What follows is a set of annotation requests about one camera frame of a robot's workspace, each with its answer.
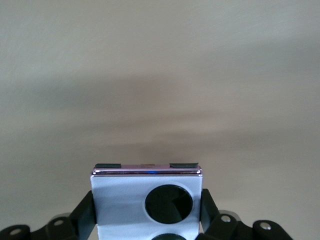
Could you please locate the pink white flip phone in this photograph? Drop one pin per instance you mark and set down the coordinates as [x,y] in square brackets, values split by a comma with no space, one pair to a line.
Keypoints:
[117,200]

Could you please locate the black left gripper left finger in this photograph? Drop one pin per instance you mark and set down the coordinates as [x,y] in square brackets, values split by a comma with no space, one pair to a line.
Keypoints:
[86,215]

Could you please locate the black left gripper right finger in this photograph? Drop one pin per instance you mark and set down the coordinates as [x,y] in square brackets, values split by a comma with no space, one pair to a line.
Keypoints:
[207,215]

